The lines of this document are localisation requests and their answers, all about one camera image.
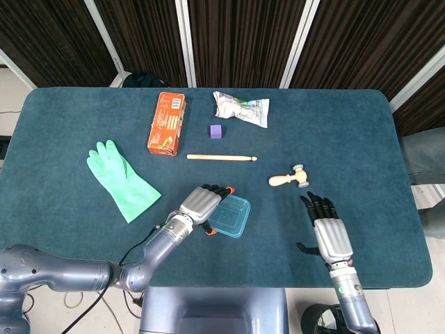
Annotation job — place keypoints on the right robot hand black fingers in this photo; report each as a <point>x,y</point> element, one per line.
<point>332,240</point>

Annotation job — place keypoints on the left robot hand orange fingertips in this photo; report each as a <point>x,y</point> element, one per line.
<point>201,205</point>

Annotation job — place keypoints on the clear plastic food container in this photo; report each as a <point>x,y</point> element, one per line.
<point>231,219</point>

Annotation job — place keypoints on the teal translucent container lid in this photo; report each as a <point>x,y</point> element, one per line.
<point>240,208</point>

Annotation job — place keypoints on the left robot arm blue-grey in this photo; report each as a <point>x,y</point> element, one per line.
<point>69,271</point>

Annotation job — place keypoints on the wooden drumstick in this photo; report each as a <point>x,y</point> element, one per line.
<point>219,157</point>

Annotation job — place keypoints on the purple foam cube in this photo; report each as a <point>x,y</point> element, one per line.
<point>216,132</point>

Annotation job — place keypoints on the black waste bin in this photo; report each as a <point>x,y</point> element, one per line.
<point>318,320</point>

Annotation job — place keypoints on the green rubber glove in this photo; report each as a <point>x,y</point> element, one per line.
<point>121,184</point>

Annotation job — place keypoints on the orange cardboard snack box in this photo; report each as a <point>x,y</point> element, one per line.
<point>166,125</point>

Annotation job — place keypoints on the teal table cloth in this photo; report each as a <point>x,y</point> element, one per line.
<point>330,146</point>

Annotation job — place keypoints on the crumpled white snack bag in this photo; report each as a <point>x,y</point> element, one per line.
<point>240,108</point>

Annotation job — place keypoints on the blue-grey robot torso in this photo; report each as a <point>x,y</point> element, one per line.
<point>212,311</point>

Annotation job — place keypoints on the black bag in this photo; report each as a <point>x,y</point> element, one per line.
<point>144,80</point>

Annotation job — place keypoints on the dark slatted screen panel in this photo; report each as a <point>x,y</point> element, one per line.
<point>55,38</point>
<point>243,38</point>
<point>146,35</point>
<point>424,111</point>
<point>365,41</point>

